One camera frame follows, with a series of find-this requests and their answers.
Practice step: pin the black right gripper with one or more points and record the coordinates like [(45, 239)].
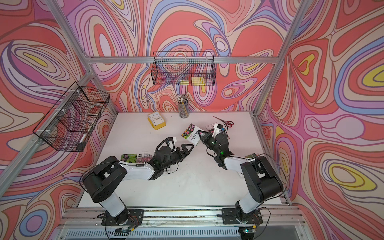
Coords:
[(206, 137)]

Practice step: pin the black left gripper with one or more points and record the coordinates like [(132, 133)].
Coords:
[(182, 157)]

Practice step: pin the mixed colour flower seed packet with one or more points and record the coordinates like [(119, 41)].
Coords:
[(191, 134)]

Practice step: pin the pink flower field seed packet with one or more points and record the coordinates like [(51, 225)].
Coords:
[(144, 158)]

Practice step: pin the yellow sunflower seed packet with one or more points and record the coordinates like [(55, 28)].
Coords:
[(251, 156)]

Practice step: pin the green leaf seed packet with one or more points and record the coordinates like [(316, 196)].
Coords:
[(129, 158)]

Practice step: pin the purple pink flower seed packet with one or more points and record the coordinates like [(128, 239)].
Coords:
[(211, 126)]

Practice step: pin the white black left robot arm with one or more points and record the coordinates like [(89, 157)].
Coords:
[(102, 181)]

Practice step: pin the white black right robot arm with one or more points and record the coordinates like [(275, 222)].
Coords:
[(262, 181)]

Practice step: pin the yellow square alarm clock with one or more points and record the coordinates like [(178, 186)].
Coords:
[(156, 120)]

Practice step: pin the striped pencil cup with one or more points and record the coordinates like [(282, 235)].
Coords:
[(183, 104)]

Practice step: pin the yellow sticky notes pad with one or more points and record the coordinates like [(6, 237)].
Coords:
[(198, 81)]

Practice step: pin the small yellow sticky notes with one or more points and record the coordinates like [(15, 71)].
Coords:
[(184, 82)]

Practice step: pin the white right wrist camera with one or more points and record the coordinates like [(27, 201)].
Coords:
[(217, 129)]

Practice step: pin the red handled scissors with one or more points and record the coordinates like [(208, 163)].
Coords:
[(229, 124)]

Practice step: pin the black wire basket back wall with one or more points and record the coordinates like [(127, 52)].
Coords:
[(170, 67)]

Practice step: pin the black wire basket wall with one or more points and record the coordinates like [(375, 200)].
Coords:
[(68, 126), (170, 67)]

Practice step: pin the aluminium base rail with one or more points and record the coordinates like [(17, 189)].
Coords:
[(280, 222)]

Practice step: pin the black wire basket left wall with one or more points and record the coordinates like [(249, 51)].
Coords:
[(68, 126)]

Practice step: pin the aluminium frame post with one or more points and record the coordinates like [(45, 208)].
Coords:
[(70, 36)]

